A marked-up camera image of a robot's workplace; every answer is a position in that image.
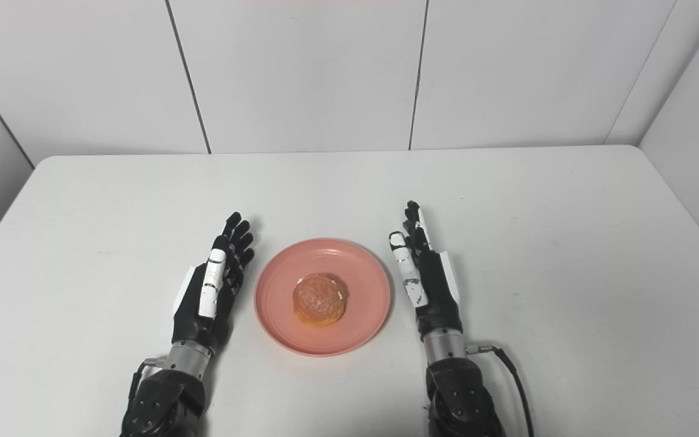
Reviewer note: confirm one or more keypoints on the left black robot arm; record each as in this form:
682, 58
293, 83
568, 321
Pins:
167, 400

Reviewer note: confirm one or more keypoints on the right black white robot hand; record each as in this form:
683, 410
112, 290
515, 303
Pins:
440, 297

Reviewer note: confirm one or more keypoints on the pink round plate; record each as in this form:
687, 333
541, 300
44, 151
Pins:
361, 303

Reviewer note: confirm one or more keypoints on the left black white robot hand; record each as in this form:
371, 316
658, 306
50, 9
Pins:
195, 315

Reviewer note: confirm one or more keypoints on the golden cream puff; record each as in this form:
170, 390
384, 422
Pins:
319, 300

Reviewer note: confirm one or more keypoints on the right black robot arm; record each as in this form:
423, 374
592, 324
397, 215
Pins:
465, 394

